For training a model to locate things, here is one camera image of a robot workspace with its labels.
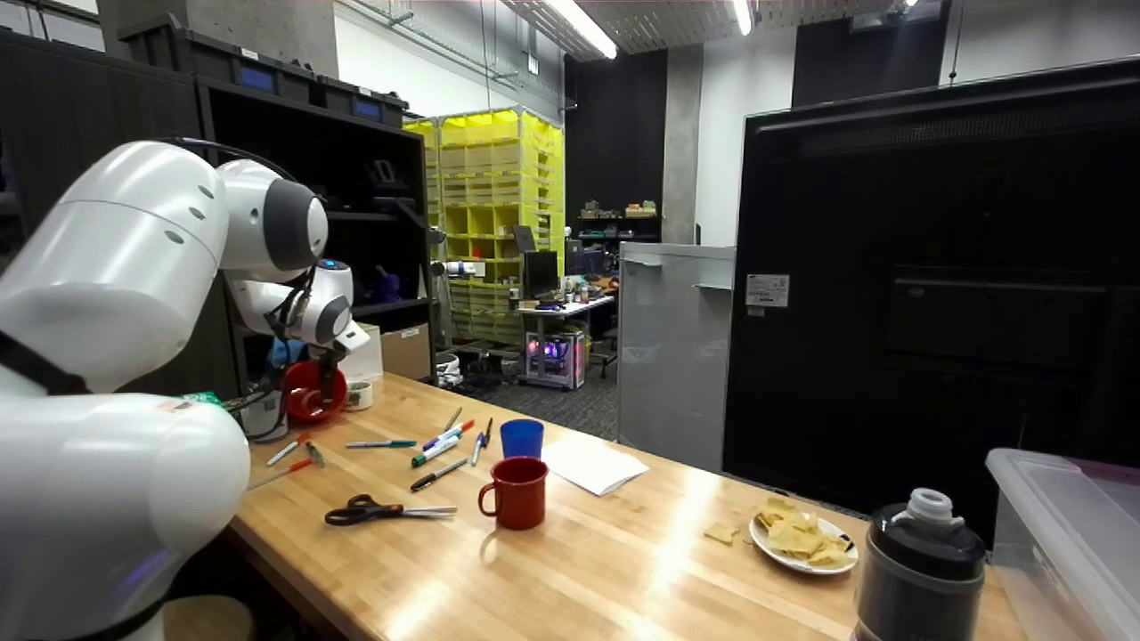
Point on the blue Sharpie pen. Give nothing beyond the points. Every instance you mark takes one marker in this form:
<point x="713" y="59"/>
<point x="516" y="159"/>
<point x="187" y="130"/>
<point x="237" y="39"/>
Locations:
<point x="479" y="446"/>

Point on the black cabinet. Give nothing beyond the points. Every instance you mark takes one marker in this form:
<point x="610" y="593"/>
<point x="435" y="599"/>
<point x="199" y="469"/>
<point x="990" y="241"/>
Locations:
<point x="940" y="295"/>

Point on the loose chip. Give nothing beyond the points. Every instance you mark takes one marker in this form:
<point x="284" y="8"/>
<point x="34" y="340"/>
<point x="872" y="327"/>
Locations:
<point x="720" y="530"/>

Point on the red bag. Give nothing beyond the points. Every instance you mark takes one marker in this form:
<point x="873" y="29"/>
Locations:
<point x="333" y="412"/>

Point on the clear plastic bin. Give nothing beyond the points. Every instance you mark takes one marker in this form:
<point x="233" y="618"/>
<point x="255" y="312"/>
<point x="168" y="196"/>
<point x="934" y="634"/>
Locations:
<point x="1070" y="539"/>

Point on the black drink bottle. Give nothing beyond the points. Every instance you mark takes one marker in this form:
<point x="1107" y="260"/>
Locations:
<point x="912" y="587"/>

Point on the ceiling light strip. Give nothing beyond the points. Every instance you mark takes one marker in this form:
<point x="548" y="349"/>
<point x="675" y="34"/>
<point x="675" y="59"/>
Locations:
<point x="744" y="16"/>
<point x="580" y="23"/>

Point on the white marker green cap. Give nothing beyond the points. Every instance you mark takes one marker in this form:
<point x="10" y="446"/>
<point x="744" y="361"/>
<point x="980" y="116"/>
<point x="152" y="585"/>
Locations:
<point x="433" y="450"/>

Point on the black Sharpie marker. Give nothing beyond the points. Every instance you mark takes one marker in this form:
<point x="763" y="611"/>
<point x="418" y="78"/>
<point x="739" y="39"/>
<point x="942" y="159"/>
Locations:
<point x="440" y="473"/>

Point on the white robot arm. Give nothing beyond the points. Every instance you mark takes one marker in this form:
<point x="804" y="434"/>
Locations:
<point x="110" y="321"/>

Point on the round stool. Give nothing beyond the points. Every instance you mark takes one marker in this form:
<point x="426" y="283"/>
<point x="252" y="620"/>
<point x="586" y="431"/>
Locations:
<point x="207" y="618"/>

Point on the white paper sheet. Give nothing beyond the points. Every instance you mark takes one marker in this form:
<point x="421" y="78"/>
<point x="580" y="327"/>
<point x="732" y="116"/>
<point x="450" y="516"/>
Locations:
<point x="594" y="469"/>

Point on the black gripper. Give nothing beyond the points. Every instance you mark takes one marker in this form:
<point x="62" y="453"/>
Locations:
<point x="317" y="366"/>

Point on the black scissors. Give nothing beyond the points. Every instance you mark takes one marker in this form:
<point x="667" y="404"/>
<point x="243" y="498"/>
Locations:
<point x="369" y="509"/>

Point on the red mug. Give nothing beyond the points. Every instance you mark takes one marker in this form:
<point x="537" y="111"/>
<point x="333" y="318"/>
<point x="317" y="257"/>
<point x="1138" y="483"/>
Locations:
<point x="519" y="493"/>

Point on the white box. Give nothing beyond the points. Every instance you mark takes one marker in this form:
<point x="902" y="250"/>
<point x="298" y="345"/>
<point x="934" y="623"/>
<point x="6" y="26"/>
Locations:
<point x="365" y="361"/>

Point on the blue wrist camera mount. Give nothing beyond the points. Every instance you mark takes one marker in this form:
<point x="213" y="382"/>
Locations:
<point x="288" y="352"/>

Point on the black shelving unit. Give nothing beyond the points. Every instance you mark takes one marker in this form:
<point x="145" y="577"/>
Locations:
<point x="378" y="155"/>

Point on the yellow bin shelf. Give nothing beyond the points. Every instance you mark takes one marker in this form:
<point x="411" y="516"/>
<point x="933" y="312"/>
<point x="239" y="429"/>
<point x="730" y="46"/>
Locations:
<point x="499" y="178"/>

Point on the small cardboard box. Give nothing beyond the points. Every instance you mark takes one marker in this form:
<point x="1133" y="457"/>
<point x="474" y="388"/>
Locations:
<point x="409" y="352"/>

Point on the plate with chips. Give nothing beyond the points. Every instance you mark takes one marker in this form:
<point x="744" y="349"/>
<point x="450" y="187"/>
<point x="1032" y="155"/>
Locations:
<point x="804" y="534"/>

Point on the black thin pen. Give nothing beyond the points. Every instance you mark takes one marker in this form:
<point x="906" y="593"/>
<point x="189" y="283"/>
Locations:
<point x="486" y="429"/>

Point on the blue marker with red end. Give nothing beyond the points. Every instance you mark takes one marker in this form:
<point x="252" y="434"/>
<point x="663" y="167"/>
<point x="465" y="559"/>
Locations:
<point x="450" y="434"/>

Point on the orange pen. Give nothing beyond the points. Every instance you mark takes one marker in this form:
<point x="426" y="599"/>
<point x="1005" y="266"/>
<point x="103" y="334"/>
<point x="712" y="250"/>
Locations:
<point x="288" y="470"/>

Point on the blue plastic cup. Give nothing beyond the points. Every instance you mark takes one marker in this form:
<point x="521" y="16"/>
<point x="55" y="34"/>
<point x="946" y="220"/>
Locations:
<point x="521" y="438"/>

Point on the green thin pen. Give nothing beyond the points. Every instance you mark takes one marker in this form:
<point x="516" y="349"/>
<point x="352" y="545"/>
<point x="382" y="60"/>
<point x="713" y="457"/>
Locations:
<point x="454" y="416"/>
<point x="382" y="442"/>

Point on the green Expo marker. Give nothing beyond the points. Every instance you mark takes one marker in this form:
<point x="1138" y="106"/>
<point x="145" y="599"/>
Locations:
<point x="430" y="457"/>

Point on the desk with monitor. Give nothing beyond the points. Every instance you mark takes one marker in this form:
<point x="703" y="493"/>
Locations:
<point x="557" y="312"/>

